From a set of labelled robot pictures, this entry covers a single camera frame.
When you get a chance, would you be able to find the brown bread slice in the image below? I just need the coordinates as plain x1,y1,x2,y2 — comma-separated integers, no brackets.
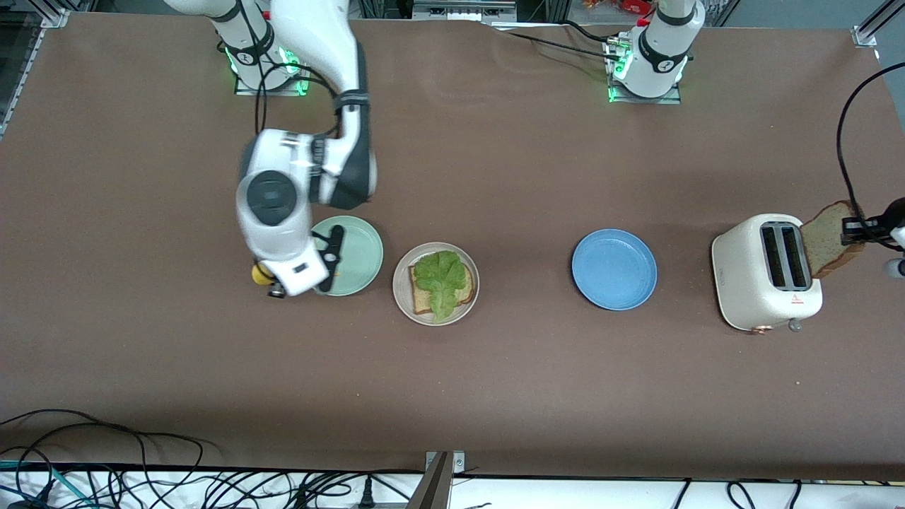
409,262,476,316
801,200,868,279

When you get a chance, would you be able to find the yellow mustard squeeze bottle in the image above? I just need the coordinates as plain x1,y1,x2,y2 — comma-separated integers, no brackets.
252,263,340,286

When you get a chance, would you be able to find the green lettuce leaf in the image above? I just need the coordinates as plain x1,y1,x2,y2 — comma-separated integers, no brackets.
414,250,469,324

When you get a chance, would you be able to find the green round plate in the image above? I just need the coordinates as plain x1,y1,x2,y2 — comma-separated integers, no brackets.
311,216,384,297

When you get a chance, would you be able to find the beige round plate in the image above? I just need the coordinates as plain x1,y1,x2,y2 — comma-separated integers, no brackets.
393,242,481,327

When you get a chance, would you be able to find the blue round plate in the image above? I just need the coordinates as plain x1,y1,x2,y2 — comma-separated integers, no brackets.
571,228,658,311

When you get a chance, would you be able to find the white two-slot toaster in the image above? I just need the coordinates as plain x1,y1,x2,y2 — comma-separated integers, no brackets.
711,213,824,334

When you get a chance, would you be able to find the aluminium corner profile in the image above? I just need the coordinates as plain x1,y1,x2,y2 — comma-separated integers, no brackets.
852,0,905,49

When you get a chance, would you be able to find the grey metal box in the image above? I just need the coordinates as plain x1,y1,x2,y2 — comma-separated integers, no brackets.
412,0,518,22

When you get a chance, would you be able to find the red packet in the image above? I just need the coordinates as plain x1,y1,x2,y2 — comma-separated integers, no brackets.
581,0,655,16

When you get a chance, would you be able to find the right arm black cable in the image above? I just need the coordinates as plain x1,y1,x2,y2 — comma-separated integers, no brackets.
255,67,347,139

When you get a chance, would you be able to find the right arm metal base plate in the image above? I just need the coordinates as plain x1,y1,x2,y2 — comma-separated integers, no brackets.
235,42,312,97

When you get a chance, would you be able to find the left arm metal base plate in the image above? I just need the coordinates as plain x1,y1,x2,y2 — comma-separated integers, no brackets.
605,39,683,105

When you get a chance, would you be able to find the grey metal bracket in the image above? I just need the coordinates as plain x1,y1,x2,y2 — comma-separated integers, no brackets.
405,450,467,509

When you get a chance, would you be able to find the black cable on table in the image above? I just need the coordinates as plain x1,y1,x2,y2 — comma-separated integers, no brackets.
562,20,619,45
503,30,623,64

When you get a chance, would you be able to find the long black looping cable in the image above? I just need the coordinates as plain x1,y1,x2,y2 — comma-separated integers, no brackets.
0,409,213,509

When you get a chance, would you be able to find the teal cable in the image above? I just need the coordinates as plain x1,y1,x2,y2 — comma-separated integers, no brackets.
0,460,96,508

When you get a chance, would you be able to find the aluminium frame profile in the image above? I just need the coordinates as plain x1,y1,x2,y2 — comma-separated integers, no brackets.
0,6,71,139

